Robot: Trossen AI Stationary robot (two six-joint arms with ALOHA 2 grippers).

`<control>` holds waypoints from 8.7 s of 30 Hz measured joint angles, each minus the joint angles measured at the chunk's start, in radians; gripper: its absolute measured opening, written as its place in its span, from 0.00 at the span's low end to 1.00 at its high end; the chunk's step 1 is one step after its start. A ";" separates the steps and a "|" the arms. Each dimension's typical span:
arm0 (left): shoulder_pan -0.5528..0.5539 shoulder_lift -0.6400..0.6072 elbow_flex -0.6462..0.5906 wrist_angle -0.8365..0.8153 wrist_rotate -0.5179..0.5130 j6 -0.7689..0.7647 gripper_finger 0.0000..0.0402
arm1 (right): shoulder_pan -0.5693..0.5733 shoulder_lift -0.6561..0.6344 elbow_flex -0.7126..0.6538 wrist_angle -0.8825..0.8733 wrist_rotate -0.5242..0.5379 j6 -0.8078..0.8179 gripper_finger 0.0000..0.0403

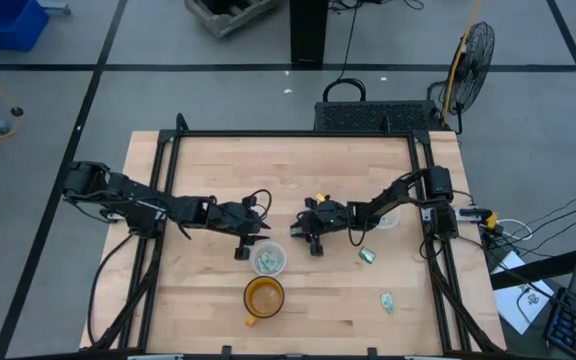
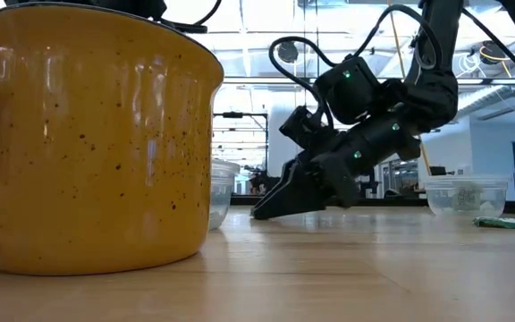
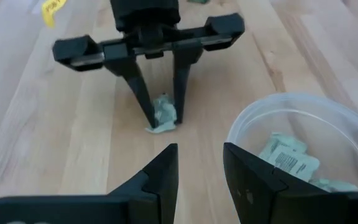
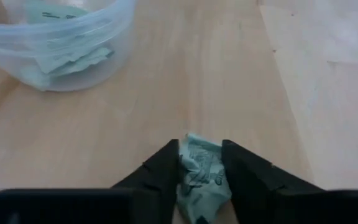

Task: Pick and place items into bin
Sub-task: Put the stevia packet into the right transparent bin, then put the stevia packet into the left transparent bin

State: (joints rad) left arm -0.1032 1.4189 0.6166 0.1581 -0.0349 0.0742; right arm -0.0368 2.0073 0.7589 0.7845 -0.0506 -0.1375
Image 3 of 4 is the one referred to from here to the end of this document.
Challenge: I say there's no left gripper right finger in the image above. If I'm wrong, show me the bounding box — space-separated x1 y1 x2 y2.
223 142 358 224

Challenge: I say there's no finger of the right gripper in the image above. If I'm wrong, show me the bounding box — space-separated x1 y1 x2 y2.
103 55 159 129
172 44 204 124

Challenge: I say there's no clear plastic round container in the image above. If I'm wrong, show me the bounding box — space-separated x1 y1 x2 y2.
226 92 358 192

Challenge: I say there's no pale green sachet packet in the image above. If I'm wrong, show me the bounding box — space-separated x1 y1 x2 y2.
309 177 358 193
259 132 308 161
145 93 178 134
267 144 321 183

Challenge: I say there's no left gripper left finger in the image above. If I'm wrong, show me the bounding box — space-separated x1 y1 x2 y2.
0 142 179 224

